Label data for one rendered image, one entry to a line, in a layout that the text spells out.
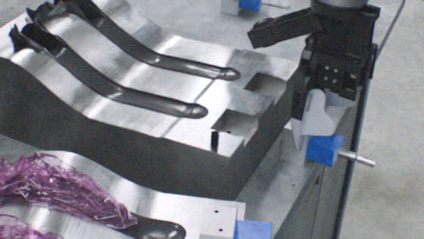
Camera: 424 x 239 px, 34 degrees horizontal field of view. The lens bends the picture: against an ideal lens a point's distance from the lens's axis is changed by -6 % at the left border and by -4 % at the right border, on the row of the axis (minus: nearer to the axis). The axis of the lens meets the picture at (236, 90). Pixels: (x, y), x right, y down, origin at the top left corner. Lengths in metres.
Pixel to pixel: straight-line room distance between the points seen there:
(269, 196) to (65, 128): 0.29
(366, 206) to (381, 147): 0.34
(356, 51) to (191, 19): 0.54
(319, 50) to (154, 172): 0.26
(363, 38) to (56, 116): 0.41
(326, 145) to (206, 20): 0.48
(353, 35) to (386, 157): 1.60
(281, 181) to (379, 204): 1.30
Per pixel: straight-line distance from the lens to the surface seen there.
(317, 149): 0.99
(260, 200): 0.95
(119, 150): 0.95
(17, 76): 0.99
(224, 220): 0.79
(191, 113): 0.95
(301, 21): 0.92
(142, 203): 0.85
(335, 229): 1.97
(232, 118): 0.96
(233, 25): 1.37
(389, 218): 2.23
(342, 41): 0.92
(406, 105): 2.79
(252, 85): 1.04
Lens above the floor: 1.40
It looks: 31 degrees down
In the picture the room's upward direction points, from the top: 4 degrees clockwise
